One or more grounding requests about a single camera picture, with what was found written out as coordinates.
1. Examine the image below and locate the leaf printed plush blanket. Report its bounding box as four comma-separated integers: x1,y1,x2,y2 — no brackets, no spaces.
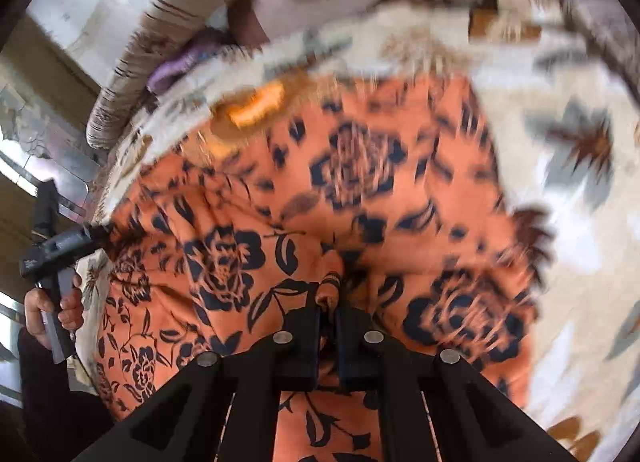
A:
80,6,640,462

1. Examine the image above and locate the striped beige folded quilt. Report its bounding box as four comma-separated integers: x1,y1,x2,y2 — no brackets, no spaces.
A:
85,0,266,150

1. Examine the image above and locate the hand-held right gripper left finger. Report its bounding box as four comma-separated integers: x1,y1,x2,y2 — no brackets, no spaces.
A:
70,308,322,462

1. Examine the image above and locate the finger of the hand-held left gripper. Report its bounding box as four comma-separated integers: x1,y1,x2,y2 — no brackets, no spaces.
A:
82,223,117,253

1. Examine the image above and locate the person's left forearm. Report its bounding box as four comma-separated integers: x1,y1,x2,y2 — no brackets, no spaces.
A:
17,329,118,462

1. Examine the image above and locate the purple cloth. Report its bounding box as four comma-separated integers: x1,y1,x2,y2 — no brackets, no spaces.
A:
147,34,236,95

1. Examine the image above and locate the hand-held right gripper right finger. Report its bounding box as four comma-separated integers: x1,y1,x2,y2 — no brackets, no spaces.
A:
335,306,577,462

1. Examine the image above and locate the wooden door with leaded glass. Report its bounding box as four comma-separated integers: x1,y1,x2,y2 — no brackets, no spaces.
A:
0,16,108,393

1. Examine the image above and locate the orange black floral garment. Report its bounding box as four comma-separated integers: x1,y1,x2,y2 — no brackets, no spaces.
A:
92,74,540,462

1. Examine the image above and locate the person's left hand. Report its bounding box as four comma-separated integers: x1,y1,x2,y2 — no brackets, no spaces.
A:
24,273,84,349

